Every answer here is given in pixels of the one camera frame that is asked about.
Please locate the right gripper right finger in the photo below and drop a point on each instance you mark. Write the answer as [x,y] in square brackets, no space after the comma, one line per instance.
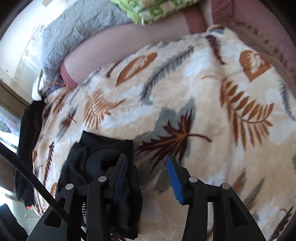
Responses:
[232,220]

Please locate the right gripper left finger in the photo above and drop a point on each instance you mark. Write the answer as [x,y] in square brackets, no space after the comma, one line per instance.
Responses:
[80,213]

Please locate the black pants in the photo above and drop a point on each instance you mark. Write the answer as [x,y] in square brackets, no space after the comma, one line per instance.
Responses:
[91,158]

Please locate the black garment at bed edge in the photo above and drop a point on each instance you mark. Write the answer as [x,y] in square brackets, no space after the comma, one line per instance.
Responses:
[31,124]

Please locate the leaf pattern fleece blanket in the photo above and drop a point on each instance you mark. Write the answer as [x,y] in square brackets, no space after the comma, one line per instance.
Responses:
[222,102]

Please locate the white pillow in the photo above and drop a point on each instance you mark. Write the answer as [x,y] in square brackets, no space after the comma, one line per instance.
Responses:
[40,87]

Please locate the pink maroon bolster cushion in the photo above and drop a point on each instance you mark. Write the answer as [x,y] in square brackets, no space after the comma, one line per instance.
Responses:
[116,43]

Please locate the grey quilted blanket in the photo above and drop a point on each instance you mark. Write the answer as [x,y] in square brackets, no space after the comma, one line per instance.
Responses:
[82,20]

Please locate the green white folded quilt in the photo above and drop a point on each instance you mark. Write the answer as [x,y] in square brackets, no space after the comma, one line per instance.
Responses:
[145,12]

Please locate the wooden door frame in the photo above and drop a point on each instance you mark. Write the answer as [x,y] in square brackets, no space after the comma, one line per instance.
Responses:
[11,101]

